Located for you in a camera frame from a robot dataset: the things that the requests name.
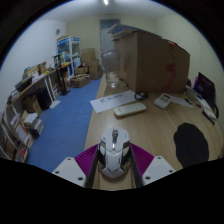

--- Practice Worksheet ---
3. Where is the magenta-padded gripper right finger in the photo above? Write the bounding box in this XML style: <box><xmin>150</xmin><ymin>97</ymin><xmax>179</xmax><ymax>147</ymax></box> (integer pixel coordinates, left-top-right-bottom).
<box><xmin>129</xmin><ymin>142</ymin><xmax>177</xmax><ymax>187</ymax></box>

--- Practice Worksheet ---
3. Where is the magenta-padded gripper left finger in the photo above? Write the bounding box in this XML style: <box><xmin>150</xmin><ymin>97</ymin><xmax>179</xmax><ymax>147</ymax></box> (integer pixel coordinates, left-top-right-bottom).
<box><xmin>52</xmin><ymin>143</ymin><xmax>100</xmax><ymax>188</ymax></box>

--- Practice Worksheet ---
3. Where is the white and grey computer mouse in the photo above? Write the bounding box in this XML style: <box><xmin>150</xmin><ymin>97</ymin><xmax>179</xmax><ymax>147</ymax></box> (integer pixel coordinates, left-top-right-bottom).
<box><xmin>97</xmin><ymin>125</ymin><xmax>132</xmax><ymax>179</ymax></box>

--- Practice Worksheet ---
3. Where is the black wavy-edged mouse pad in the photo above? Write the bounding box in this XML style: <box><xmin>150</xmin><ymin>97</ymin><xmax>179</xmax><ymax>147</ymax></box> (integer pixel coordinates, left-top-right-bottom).
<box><xmin>173</xmin><ymin>122</ymin><xmax>210</xmax><ymax>169</ymax></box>

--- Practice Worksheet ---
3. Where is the long white remote control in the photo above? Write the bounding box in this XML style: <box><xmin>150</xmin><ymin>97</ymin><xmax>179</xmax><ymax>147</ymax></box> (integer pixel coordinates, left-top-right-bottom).
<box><xmin>113</xmin><ymin>101</ymin><xmax>148</xmax><ymax>118</ymax></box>

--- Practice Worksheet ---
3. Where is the black pen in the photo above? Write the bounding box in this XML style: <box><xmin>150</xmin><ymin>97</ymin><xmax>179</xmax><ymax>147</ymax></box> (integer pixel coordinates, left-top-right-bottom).
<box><xmin>201</xmin><ymin>109</ymin><xmax>216</xmax><ymax>126</ymax></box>

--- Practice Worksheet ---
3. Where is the plain white paper sheet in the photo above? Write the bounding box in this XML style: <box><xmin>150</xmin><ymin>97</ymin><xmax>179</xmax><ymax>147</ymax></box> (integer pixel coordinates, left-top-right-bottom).
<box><xmin>169</xmin><ymin>95</ymin><xmax>194</xmax><ymax>108</ymax></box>

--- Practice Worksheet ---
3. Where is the white printed paper sheet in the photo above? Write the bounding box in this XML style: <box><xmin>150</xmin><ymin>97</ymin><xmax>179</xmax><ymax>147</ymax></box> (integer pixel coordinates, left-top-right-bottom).
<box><xmin>89</xmin><ymin>89</ymin><xmax>137</xmax><ymax>114</ymax></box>

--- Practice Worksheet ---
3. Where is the open white notebook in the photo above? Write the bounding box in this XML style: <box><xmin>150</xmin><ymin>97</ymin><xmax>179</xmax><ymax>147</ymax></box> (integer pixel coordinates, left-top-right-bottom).
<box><xmin>196</xmin><ymin>94</ymin><xmax>218</xmax><ymax>121</ymax></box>

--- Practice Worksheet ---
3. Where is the dark computer monitor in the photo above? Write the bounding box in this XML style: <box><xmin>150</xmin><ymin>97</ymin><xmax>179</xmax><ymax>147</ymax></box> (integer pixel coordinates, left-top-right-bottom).
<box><xmin>194</xmin><ymin>71</ymin><xmax>217</xmax><ymax>107</ymax></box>

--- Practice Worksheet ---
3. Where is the wooden side desk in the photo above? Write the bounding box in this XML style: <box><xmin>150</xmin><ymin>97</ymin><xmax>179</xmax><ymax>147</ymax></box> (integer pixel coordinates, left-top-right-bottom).
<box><xmin>6</xmin><ymin>63</ymin><xmax>71</xmax><ymax>111</ymax></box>

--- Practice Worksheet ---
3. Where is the large brown cardboard box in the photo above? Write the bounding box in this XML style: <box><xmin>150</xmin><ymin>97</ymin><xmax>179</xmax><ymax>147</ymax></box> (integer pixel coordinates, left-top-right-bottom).
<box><xmin>107</xmin><ymin>23</ymin><xmax>191</xmax><ymax>94</ymax></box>

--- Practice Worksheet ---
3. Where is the clear plastic water jug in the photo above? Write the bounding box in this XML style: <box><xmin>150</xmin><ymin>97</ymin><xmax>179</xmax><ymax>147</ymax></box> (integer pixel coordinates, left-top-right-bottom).
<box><xmin>100</xmin><ymin>49</ymin><xmax>121</xmax><ymax>89</ymax></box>

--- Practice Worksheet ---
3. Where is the stack of cardboard boxes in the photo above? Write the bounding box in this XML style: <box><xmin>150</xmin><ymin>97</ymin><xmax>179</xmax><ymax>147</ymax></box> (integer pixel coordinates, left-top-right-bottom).
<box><xmin>69</xmin><ymin>47</ymin><xmax>104</xmax><ymax>89</ymax></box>

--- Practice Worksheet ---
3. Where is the blue claw machine cabinet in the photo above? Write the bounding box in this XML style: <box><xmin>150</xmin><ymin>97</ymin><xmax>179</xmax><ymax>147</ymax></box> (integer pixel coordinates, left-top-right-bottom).
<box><xmin>56</xmin><ymin>35</ymin><xmax>82</xmax><ymax>69</ymax></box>

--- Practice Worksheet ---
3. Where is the grey door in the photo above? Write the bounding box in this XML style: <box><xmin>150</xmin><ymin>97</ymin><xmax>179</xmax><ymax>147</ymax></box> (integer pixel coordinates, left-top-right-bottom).
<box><xmin>99</xmin><ymin>18</ymin><xmax>122</xmax><ymax>53</ymax></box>

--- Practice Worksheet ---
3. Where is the black coiled cable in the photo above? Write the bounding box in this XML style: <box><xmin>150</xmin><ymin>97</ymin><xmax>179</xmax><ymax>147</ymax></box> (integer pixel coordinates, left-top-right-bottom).
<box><xmin>134</xmin><ymin>90</ymin><xmax>149</xmax><ymax>102</ymax></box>

